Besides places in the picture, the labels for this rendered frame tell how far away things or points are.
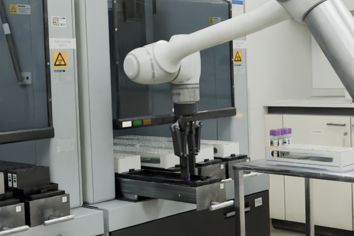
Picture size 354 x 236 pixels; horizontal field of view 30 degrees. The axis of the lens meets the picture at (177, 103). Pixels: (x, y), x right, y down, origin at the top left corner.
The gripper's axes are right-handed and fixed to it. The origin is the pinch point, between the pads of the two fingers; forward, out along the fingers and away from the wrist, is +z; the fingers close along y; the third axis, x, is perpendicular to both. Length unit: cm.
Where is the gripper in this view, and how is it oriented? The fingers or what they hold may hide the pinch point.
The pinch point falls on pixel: (187, 166)
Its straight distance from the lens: 209.8
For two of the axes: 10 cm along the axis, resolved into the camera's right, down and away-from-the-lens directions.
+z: 0.4, 10.0, 0.5
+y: -6.8, 0.7, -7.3
